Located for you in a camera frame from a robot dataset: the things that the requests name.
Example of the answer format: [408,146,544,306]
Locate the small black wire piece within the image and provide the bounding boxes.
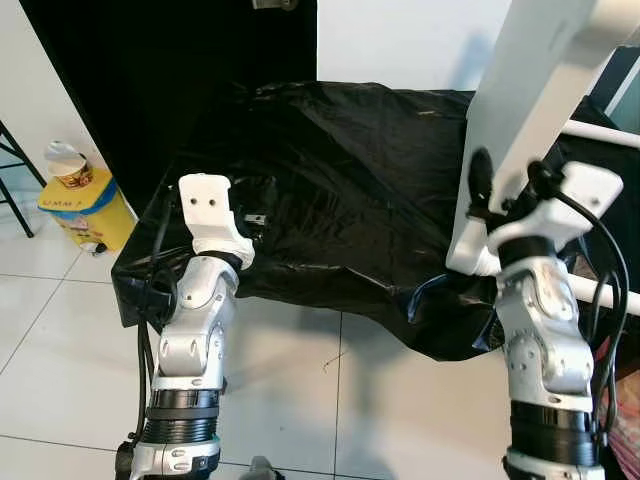
[321,350,347,374]

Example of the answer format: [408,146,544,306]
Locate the black folding chair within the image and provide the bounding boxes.
[0,120,50,240]

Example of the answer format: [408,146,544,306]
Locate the dark grey door frame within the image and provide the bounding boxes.
[590,45,640,117]

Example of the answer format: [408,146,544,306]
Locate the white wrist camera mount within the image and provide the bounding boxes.
[490,162,627,252]
[178,173,257,270]

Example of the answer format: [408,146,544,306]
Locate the white plastic children table top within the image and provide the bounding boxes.
[445,0,640,280]

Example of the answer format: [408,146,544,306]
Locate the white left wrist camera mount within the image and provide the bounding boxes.
[178,173,257,270]

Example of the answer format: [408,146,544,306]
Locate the yellow cardboard box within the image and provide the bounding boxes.
[38,168,139,254]

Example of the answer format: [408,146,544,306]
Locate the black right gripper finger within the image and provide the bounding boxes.
[467,147,497,217]

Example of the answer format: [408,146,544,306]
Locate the pink patterned bag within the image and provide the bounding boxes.
[600,340,640,452]

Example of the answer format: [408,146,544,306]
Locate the black shiny table cloth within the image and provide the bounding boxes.
[110,80,640,364]

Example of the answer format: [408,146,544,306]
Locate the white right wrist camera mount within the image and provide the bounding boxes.
[490,162,627,252]

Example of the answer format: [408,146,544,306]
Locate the white plastic table leg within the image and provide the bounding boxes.
[565,271,640,317]
[598,0,640,43]
[560,119,640,150]

